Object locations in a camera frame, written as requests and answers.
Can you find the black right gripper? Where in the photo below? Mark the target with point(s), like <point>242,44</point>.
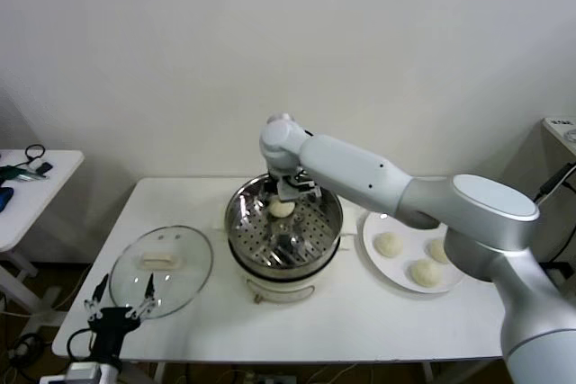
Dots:
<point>272,188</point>

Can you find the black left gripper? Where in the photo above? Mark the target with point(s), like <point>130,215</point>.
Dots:
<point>110,334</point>

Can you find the white steamed baozi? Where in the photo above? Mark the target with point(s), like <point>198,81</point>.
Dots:
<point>425,274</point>
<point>436,251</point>
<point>388,244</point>
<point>281,209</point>

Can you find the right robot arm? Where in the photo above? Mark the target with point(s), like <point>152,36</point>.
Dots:
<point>360,172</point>

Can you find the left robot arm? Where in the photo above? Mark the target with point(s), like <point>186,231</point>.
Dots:
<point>110,375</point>

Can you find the perforated steel steamer basket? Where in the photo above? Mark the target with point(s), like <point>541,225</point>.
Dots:
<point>252,240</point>

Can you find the white side table with tools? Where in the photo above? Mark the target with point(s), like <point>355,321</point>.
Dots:
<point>40,204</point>

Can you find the white round plate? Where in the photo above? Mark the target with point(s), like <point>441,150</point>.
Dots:
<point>396,271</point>

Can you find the small black device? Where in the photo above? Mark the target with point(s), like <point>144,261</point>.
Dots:
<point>44,169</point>

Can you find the blue object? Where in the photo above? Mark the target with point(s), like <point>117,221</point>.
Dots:
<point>5,199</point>

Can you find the green hand tool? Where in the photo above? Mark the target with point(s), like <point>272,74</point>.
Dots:
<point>13,173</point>

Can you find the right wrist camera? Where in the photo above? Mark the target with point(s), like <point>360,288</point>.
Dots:
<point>306,181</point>

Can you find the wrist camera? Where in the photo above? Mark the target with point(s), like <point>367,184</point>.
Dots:
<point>306,181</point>
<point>83,368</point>

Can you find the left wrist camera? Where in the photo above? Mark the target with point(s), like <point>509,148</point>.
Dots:
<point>83,368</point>

